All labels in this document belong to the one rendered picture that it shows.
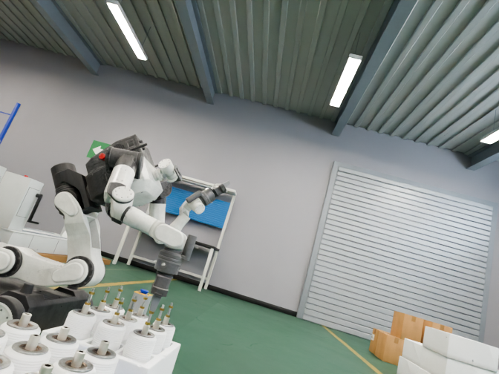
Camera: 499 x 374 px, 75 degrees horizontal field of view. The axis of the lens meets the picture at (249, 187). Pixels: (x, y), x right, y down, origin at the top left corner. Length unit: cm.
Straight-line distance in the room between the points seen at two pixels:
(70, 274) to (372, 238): 565
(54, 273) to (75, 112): 670
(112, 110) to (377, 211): 594
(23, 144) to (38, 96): 114
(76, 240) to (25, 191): 226
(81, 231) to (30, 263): 27
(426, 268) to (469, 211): 141
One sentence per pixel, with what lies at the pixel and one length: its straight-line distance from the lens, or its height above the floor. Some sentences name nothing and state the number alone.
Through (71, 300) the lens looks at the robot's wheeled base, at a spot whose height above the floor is 18.
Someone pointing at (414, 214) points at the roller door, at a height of 243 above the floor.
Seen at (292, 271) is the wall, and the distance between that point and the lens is 638.
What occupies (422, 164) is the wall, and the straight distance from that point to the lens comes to 746.
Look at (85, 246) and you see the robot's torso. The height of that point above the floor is 45.
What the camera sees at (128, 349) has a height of 20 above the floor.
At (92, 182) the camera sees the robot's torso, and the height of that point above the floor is 74.
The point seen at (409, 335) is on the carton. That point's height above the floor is 37.
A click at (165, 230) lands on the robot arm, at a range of 121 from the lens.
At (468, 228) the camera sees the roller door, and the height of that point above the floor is 245.
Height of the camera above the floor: 57
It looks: 14 degrees up
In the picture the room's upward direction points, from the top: 17 degrees clockwise
